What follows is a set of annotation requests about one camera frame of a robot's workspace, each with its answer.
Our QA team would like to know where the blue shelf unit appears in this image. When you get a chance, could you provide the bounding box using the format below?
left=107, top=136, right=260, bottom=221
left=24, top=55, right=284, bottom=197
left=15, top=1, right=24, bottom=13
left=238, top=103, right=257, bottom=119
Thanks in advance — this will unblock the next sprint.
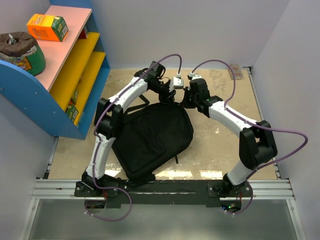
left=0, top=0, right=110, bottom=140

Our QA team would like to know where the orange green crayon box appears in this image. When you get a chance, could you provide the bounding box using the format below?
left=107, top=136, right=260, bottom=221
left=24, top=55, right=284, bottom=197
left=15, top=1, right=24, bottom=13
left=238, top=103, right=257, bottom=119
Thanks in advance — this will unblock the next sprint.
left=26, top=14, right=69, bottom=42

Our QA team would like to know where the black student backpack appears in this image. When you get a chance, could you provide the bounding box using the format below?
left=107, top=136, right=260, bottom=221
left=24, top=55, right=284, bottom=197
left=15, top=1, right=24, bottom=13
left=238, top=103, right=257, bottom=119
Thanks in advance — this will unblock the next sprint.
left=112, top=102, right=194, bottom=182

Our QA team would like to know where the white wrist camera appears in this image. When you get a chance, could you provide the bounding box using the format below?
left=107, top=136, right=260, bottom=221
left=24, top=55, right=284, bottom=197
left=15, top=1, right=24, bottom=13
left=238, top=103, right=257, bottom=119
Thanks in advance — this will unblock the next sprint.
left=169, top=76, right=184, bottom=93
left=187, top=72, right=202, bottom=81

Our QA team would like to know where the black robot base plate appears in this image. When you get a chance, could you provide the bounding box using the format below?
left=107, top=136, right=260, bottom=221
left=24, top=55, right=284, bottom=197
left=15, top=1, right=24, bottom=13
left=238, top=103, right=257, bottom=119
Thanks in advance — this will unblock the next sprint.
left=74, top=179, right=253, bottom=209

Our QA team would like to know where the brown green toy stump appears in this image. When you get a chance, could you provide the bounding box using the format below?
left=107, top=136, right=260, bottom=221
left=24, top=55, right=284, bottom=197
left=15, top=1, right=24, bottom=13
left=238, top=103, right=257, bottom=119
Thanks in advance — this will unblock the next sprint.
left=0, top=31, right=46, bottom=76

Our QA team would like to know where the aluminium rail frame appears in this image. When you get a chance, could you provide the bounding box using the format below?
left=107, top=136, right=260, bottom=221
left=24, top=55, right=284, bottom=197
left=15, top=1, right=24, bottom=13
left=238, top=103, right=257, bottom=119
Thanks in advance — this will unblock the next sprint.
left=18, top=66, right=307, bottom=240

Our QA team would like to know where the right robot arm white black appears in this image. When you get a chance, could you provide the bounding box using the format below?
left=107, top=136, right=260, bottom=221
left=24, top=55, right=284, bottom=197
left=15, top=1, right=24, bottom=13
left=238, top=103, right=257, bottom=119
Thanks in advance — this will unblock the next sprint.
left=182, top=75, right=278, bottom=197

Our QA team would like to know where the beige pink eraser box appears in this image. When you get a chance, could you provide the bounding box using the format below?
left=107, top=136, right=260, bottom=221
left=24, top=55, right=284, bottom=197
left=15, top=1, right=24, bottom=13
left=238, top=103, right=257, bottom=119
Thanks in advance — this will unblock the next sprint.
left=227, top=63, right=243, bottom=80

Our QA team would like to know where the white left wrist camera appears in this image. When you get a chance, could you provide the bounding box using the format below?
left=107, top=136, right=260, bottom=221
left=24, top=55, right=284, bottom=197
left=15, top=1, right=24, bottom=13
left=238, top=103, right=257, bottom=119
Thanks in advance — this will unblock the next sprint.
left=169, top=76, right=184, bottom=93

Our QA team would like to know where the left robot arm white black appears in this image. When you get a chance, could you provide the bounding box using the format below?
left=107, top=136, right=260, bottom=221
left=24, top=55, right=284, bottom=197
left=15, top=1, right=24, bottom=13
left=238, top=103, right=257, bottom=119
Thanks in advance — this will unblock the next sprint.
left=76, top=60, right=176, bottom=196

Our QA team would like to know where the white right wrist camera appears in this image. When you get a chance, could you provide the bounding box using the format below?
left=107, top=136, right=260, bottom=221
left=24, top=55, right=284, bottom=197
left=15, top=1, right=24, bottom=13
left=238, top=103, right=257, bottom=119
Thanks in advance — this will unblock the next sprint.
left=187, top=72, right=202, bottom=81

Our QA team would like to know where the green box on shelf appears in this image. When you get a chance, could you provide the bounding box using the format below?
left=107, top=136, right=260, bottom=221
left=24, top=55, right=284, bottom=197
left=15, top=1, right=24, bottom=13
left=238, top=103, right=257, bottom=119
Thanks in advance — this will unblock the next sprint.
left=70, top=89, right=79, bottom=105
left=65, top=104, right=79, bottom=122

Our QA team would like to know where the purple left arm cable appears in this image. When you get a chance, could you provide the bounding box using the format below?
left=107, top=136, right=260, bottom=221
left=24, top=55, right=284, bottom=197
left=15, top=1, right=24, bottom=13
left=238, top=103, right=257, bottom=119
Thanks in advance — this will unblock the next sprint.
left=84, top=53, right=183, bottom=221

